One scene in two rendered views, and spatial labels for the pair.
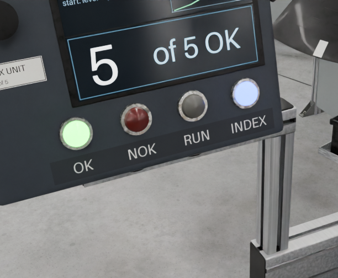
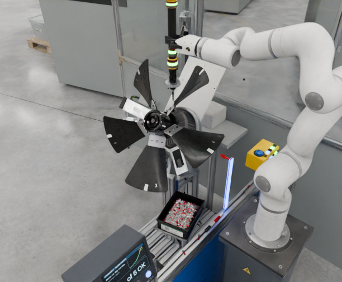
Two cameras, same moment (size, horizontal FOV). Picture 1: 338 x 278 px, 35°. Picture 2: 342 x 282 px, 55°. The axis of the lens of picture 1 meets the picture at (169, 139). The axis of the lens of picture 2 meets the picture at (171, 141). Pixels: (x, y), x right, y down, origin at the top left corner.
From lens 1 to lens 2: 85 cm
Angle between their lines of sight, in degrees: 24
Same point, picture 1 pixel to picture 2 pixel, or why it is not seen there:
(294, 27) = (134, 179)
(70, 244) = (33, 257)
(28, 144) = not seen: outside the picture
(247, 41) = (146, 263)
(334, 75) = not seen: hidden behind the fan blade
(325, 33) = (146, 181)
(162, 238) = (79, 239)
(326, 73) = not seen: hidden behind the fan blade
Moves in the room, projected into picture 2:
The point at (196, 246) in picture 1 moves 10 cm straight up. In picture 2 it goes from (96, 238) to (94, 230)
